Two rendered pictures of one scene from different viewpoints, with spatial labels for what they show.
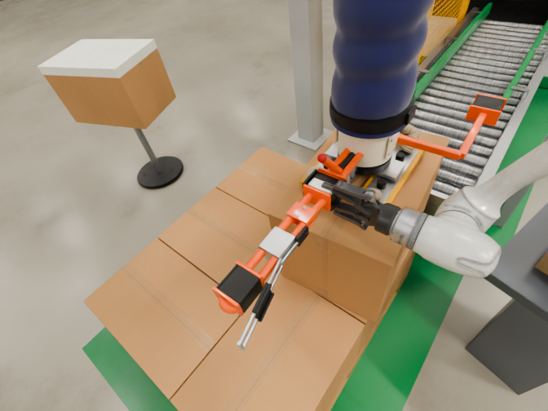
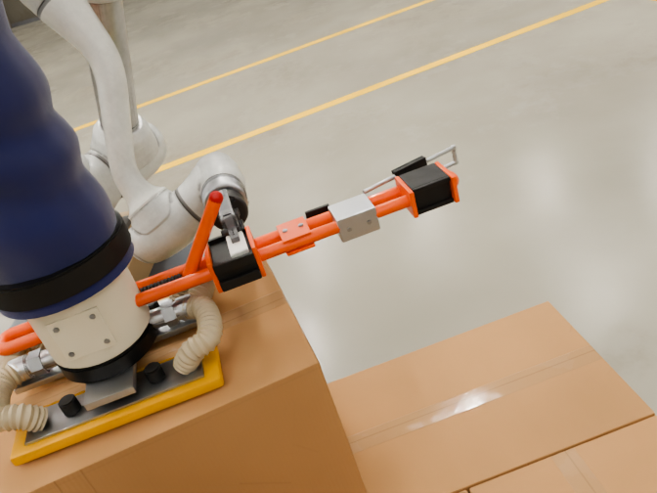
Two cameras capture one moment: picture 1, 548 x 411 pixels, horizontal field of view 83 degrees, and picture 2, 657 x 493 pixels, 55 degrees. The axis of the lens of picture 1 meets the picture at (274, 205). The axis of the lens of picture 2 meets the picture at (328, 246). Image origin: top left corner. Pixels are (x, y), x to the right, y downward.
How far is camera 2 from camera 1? 1.31 m
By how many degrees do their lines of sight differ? 93
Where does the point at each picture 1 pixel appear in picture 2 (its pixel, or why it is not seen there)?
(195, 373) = (601, 428)
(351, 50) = (59, 127)
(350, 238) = (261, 286)
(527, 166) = (128, 131)
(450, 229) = (213, 161)
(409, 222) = (226, 178)
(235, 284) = (427, 175)
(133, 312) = not seen: outside the picture
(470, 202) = (161, 191)
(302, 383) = (444, 361)
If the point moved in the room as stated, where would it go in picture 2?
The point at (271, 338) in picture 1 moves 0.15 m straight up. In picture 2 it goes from (455, 422) to (443, 372)
